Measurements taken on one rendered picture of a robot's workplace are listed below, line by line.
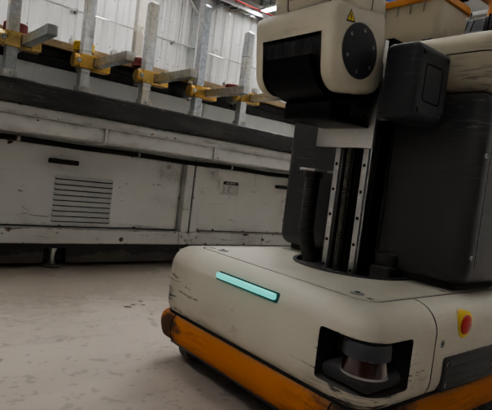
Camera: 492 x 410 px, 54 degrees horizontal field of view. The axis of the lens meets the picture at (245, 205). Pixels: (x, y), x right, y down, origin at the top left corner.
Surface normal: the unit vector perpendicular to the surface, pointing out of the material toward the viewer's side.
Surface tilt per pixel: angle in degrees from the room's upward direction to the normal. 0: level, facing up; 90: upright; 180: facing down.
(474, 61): 90
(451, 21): 92
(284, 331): 90
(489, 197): 90
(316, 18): 98
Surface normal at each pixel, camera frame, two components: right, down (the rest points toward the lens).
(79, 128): 0.64, 0.12
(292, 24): -0.78, 0.08
